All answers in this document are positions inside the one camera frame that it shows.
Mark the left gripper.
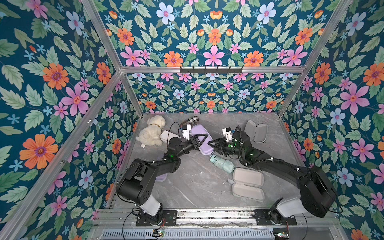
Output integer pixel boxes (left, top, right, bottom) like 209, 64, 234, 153
174, 136, 207, 160

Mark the beige case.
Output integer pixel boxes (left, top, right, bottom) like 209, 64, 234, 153
245, 120, 269, 143
231, 168, 265, 201

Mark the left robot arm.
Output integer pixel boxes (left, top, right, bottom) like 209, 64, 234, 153
116, 134, 208, 217

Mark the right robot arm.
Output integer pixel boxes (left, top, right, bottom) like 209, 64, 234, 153
208, 131, 338, 223

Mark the mint green folded umbrella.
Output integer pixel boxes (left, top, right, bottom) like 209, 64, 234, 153
210, 155, 235, 174

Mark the plaid folded umbrella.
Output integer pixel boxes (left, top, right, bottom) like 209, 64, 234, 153
181, 116, 200, 126

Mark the white closed umbrella case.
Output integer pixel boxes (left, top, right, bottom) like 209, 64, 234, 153
160, 131, 180, 145

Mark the white plush dog toy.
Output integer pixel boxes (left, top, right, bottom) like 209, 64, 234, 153
136, 115, 166, 148

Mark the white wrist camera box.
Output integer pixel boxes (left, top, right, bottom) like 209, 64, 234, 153
222, 128, 233, 143

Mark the black hook rail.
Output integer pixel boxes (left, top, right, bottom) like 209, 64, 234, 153
179, 67, 243, 75

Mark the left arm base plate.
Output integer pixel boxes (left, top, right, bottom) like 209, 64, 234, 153
136, 210, 178, 227

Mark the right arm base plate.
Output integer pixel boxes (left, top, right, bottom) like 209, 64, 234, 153
252, 209, 297, 226

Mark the aluminium front rail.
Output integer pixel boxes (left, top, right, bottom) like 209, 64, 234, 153
94, 207, 342, 228

